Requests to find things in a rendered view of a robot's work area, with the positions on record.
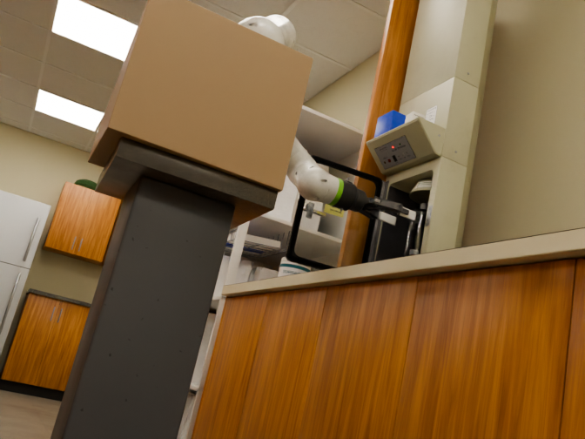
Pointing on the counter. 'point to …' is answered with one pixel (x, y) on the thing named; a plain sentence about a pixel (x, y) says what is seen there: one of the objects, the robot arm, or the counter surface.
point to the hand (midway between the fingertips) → (400, 217)
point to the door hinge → (378, 226)
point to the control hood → (418, 127)
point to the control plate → (394, 152)
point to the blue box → (389, 122)
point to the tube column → (450, 45)
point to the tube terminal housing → (453, 91)
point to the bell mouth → (421, 191)
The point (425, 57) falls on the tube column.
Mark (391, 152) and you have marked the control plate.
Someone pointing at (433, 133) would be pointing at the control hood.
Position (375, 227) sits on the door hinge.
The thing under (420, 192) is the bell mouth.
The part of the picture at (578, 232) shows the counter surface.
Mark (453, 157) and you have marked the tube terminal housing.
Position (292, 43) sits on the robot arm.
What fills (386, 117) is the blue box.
